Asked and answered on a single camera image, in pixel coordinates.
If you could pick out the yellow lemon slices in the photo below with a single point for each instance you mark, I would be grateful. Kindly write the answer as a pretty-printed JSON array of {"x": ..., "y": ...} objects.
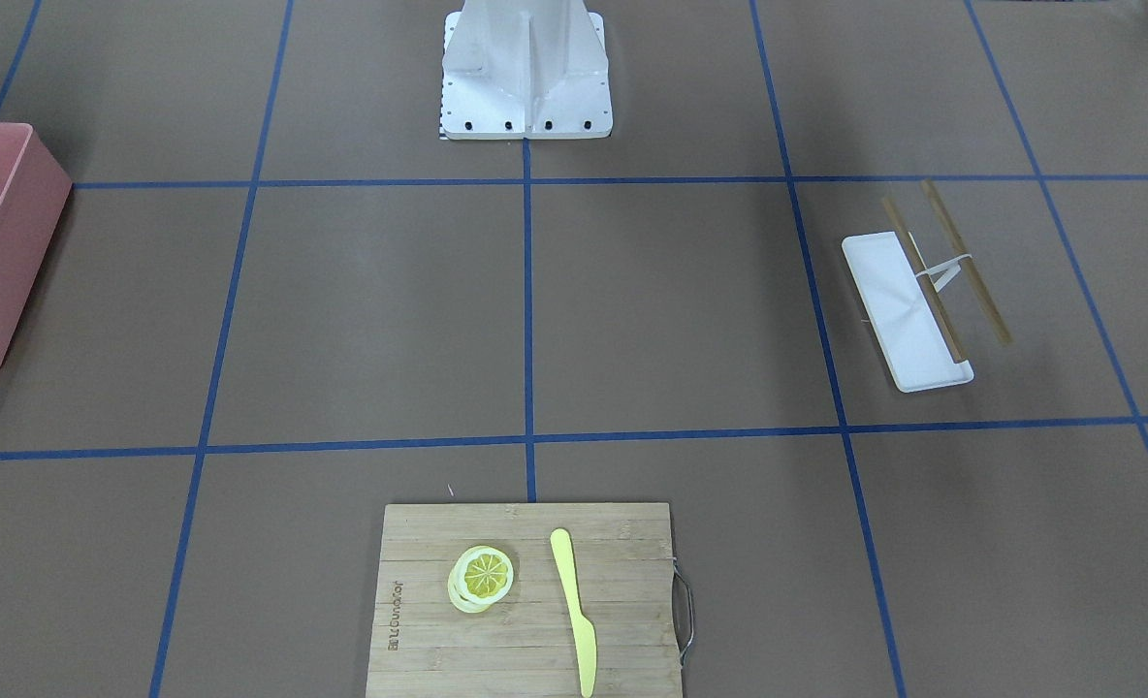
[{"x": 479, "y": 578}]

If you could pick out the wooden rack rod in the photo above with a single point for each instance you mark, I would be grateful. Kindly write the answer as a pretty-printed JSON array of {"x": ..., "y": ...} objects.
[
  {"x": 930, "y": 294},
  {"x": 967, "y": 263}
]

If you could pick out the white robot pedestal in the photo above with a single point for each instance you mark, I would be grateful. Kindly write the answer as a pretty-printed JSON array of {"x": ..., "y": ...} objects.
[{"x": 525, "y": 70}]

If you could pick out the white rectangular tray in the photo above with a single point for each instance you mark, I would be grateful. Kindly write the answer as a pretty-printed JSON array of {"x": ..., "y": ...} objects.
[{"x": 905, "y": 325}]

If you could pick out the wooden cutting board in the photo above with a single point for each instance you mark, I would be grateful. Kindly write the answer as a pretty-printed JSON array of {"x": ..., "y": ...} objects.
[{"x": 523, "y": 645}]

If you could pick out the yellow plastic knife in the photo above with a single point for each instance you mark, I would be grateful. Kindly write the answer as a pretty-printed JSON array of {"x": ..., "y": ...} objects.
[{"x": 584, "y": 634}]

